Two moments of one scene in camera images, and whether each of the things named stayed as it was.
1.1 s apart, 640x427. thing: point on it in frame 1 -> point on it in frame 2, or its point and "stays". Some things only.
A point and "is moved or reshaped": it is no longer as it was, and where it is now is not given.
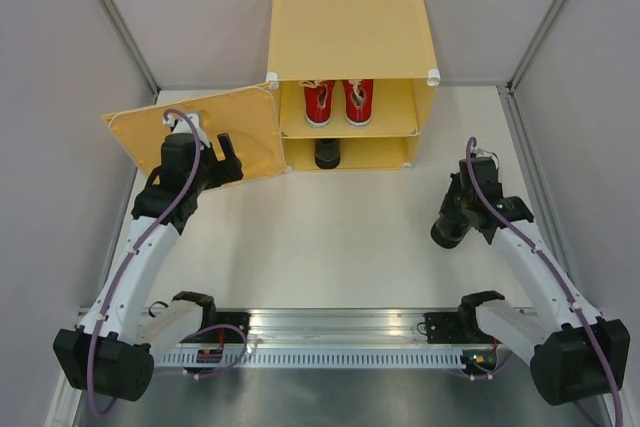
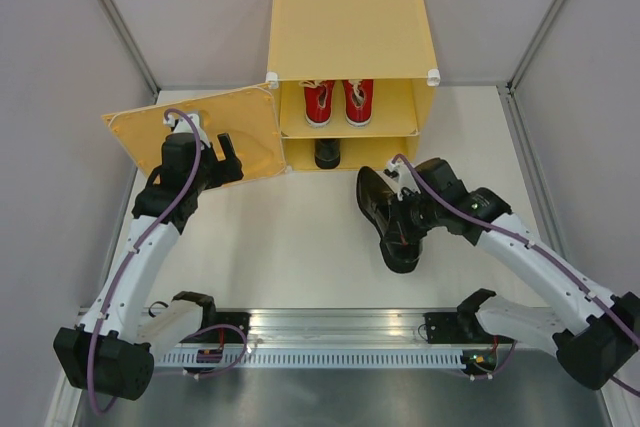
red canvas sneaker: (359, 98) stays
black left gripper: (225, 171) stays
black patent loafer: (452, 224) is moved or reshaped
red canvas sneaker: (318, 96) stays
